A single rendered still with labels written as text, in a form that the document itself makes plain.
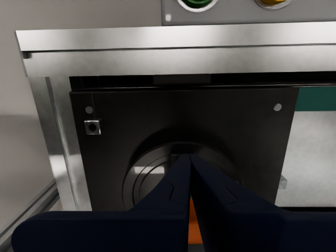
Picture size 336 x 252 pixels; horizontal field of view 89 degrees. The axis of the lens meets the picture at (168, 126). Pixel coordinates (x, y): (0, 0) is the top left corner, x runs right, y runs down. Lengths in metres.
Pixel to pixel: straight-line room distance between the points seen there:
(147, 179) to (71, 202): 0.13
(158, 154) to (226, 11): 0.15
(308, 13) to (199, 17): 0.10
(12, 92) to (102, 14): 0.21
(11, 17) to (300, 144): 0.47
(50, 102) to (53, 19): 0.15
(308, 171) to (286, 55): 0.19
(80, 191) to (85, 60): 0.17
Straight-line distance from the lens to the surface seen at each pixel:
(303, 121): 0.30
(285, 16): 0.22
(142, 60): 0.19
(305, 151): 0.33
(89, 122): 0.20
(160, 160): 0.19
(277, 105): 0.21
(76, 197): 0.29
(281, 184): 0.27
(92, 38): 0.21
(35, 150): 0.42
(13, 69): 0.39
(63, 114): 0.23
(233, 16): 0.20
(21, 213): 0.31
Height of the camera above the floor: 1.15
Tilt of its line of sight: 72 degrees down
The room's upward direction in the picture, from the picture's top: 176 degrees counter-clockwise
